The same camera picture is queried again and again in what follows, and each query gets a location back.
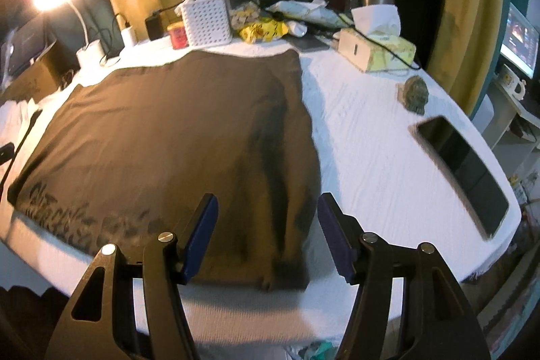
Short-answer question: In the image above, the computer monitor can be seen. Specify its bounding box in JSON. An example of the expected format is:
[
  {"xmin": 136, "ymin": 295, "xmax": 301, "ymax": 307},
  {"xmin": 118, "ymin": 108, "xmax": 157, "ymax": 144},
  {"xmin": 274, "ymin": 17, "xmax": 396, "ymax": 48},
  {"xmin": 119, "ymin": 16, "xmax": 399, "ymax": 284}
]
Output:
[{"xmin": 500, "ymin": 1, "xmax": 540, "ymax": 79}]

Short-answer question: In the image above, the cardboard box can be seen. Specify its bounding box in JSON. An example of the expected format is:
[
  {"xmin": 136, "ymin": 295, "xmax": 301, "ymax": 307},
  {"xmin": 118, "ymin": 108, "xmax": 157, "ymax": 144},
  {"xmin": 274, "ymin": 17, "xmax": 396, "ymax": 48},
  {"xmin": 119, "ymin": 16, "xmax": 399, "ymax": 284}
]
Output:
[{"xmin": 0, "ymin": 48, "xmax": 81, "ymax": 100}]

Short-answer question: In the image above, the black charger cable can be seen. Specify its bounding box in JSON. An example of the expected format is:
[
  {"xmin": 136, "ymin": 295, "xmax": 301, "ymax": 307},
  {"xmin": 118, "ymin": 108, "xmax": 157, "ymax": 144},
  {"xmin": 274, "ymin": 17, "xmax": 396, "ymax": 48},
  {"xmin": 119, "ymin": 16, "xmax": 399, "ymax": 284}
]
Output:
[{"xmin": 99, "ymin": 12, "xmax": 128, "ymax": 68}]

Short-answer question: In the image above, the dark brown t-shirt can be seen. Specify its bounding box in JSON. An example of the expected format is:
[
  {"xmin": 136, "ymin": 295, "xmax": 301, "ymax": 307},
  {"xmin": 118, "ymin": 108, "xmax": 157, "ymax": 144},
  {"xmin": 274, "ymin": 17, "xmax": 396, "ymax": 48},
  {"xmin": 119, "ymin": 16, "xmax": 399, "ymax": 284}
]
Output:
[{"xmin": 7, "ymin": 48, "xmax": 324, "ymax": 293}]

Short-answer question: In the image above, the red jar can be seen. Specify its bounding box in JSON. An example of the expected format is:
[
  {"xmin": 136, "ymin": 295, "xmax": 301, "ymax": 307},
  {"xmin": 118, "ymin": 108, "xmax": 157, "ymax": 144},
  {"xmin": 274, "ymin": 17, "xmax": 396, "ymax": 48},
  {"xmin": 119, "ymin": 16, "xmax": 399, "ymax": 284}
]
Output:
[{"xmin": 166, "ymin": 23, "xmax": 189, "ymax": 49}]

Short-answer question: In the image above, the stone figurine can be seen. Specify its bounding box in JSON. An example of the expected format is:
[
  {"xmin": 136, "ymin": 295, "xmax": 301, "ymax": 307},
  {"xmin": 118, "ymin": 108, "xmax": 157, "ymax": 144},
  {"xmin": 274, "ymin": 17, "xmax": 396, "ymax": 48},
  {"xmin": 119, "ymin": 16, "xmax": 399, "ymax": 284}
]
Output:
[{"xmin": 396, "ymin": 75, "xmax": 430, "ymax": 116}]

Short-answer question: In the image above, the wet wipes pack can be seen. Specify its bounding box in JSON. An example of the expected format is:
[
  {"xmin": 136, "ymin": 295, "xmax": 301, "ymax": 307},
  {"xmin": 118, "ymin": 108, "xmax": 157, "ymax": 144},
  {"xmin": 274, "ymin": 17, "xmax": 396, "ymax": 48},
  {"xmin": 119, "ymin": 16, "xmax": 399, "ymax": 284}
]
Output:
[{"xmin": 266, "ymin": 0, "xmax": 353, "ymax": 28}]

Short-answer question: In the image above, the yellow snack bag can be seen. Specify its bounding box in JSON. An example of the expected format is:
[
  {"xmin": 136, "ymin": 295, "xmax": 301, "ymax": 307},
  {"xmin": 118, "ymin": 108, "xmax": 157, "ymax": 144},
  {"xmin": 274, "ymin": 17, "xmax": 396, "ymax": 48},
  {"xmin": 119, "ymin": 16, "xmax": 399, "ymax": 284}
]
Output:
[{"xmin": 240, "ymin": 18, "xmax": 290, "ymax": 45}]

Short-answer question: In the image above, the white mug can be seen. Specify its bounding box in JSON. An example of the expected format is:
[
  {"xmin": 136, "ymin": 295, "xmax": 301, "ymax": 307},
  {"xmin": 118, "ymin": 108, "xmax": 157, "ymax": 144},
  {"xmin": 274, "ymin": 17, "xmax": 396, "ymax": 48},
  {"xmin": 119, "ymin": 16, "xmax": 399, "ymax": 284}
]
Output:
[{"xmin": 500, "ymin": 67, "xmax": 528, "ymax": 102}]

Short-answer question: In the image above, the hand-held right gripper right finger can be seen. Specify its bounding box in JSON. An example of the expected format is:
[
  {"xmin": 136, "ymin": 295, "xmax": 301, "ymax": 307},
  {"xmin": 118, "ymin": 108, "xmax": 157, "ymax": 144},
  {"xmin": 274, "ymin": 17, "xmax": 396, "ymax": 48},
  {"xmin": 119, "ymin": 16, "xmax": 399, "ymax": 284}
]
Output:
[{"xmin": 317, "ymin": 193, "xmax": 492, "ymax": 360}]

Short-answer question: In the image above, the tissue box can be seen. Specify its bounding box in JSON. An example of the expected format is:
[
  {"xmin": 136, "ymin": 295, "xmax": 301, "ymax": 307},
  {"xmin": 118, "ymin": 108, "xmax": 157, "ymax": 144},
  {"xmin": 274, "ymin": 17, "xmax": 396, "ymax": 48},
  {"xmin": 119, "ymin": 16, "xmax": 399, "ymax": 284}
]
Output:
[{"xmin": 339, "ymin": 4, "xmax": 418, "ymax": 73}]

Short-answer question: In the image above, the white perforated basket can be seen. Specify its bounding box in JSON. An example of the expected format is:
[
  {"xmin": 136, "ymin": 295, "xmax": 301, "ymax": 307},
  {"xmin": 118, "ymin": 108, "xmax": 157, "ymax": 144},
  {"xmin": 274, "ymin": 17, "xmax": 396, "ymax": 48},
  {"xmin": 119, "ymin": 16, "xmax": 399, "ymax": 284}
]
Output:
[{"xmin": 181, "ymin": 0, "xmax": 234, "ymax": 47}]

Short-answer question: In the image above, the white side shelf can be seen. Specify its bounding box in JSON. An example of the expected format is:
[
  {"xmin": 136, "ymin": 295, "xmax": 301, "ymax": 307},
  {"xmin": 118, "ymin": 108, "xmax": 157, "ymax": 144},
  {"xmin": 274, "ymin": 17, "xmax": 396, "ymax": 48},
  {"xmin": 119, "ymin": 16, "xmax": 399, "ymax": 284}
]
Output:
[{"xmin": 485, "ymin": 82, "xmax": 540, "ymax": 152}]

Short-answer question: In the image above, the clear jar with white lid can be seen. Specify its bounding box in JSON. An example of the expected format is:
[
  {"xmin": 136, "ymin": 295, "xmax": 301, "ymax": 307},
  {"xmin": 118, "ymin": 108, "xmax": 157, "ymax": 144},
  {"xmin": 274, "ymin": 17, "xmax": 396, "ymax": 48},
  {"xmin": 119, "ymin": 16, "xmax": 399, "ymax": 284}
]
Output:
[{"xmin": 223, "ymin": 0, "xmax": 261, "ymax": 30}]

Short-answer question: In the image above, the grey smartphone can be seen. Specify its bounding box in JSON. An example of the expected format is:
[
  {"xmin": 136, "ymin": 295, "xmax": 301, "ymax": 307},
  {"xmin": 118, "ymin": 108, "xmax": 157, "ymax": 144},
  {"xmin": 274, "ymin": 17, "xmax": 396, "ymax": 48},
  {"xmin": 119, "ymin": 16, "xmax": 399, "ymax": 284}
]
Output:
[{"xmin": 291, "ymin": 35, "xmax": 330, "ymax": 52}]

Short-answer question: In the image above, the white desk lamp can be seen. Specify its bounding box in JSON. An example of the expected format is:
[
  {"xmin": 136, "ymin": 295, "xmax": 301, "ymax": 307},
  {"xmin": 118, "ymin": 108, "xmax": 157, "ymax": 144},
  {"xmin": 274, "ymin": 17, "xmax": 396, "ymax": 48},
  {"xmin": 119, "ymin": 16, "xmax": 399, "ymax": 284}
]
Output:
[{"xmin": 33, "ymin": 0, "xmax": 106, "ymax": 69}]

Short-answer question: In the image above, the white power strip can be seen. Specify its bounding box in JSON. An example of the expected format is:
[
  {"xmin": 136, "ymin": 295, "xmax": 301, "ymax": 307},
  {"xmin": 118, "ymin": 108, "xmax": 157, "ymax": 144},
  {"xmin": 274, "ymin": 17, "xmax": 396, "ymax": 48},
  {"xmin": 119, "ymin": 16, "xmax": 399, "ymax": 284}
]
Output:
[{"xmin": 118, "ymin": 39, "xmax": 186, "ymax": 58}]

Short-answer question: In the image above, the black charger plug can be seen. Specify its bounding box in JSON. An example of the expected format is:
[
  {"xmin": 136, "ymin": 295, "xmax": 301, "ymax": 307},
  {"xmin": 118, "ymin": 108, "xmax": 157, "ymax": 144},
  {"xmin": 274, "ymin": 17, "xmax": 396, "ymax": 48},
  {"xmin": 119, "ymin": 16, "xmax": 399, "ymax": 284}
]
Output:
[{"xmin": 144, "ymin": 11, "xmax": 165, "ymax": 42}]

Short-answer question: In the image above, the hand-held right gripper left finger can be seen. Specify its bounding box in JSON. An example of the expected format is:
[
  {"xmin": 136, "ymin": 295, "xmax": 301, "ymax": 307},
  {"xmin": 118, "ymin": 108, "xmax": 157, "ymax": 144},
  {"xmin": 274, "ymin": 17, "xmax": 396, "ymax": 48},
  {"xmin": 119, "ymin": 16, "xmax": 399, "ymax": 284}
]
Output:
[{"xmin": 48, "ymin": 193, "xmax": 219, "ymax": 360}]

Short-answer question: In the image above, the thin black cord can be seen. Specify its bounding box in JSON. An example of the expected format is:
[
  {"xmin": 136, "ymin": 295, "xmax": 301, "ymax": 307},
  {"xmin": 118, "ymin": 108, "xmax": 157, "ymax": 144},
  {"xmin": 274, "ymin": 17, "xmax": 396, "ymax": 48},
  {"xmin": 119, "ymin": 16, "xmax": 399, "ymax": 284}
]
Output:
[{"xmin": 6, "ymin": 109, "xmax": 43, "ymax": 192}]

